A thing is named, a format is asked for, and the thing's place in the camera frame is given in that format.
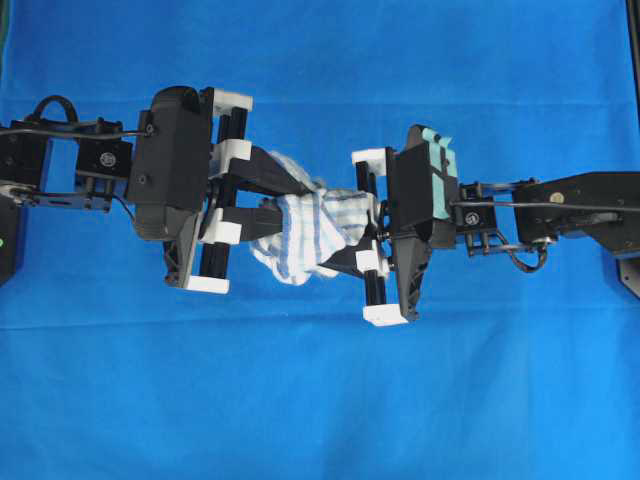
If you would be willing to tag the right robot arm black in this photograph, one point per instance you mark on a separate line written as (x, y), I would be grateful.
(522, 219)

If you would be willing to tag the teal tape on gripper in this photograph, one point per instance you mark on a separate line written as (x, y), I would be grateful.
(444, 173)

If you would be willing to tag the blue table cloth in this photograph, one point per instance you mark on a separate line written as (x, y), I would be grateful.
(107, 373)

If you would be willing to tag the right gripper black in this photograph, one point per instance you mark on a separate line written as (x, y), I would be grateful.
(400, 231)

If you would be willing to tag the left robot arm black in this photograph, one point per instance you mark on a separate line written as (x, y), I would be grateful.
(52, 158)

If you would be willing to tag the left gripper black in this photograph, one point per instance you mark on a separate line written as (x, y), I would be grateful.
(190, 137)

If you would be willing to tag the striped white blue towel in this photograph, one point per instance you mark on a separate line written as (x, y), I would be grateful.
(315, 226)

